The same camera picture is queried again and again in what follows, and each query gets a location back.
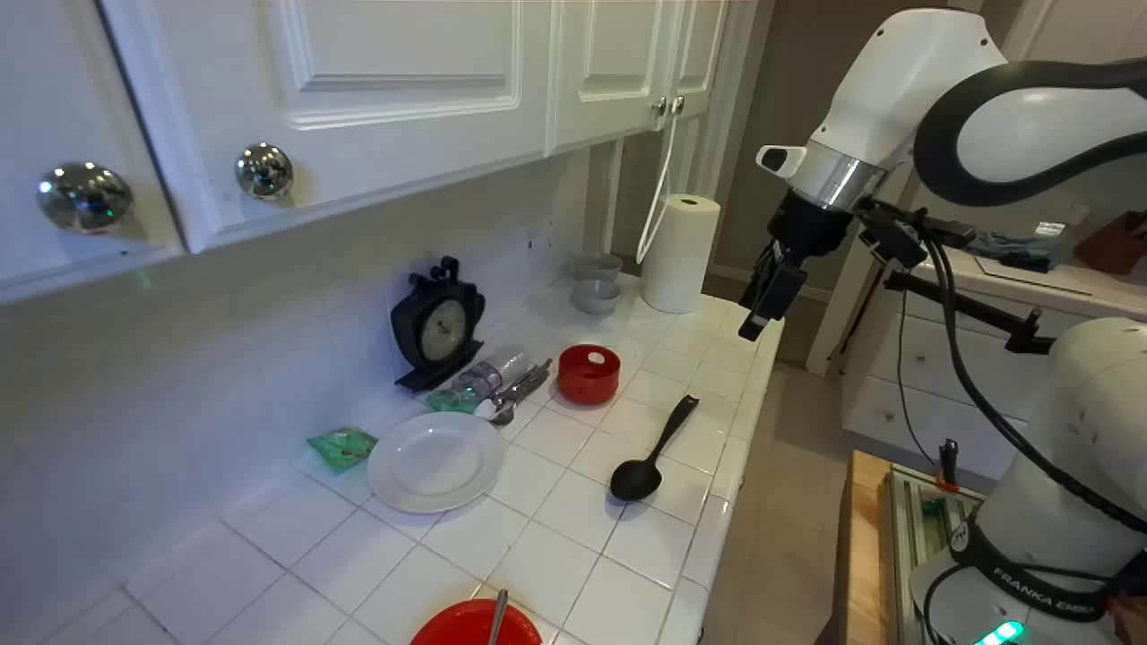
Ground black desk clock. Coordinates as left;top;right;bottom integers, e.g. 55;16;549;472
390;254;484;391

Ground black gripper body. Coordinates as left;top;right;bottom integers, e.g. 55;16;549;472
758;195;851;317

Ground white ceramic plate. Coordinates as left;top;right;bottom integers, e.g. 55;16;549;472
365;413;504;515

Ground green sponge packet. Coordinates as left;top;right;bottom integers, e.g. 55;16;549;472
309;426;378;472

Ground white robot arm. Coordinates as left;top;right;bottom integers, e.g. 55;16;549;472
741;6;1147;645

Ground paper towel roll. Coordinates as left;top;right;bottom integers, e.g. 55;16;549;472
642;195;720;317

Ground black plastic serving spoon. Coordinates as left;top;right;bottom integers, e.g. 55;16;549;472
611;393;698;501

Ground metal spoon in bowl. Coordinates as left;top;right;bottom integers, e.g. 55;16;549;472
484;588;509;645

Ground left chrome cabinet knob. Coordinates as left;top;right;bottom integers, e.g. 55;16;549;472
35;163;132;235

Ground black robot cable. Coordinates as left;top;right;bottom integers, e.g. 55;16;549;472
888;225;1147;534

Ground clear plastic bottle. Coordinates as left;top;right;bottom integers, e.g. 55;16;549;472
444;348;531;408

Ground metal tongs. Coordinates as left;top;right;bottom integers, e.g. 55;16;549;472
490;360;552;426

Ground red bowl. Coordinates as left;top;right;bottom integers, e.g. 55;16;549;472
412;600;540;645

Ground chrome cabinet knob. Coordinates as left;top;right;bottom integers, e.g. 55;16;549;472
234;143;295;202
35;163;132;235

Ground white upper cabinets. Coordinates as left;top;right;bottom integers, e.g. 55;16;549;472
0;0;739;300

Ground black camera stand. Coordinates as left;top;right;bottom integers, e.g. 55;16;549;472
853;195;1060;360

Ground clear glass jar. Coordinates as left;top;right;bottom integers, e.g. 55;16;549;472
571;254;619;317

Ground red round container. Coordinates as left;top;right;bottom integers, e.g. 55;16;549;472
556;344;619;404

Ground right chrome cabinet knob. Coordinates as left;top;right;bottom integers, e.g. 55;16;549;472
234;143;295;202

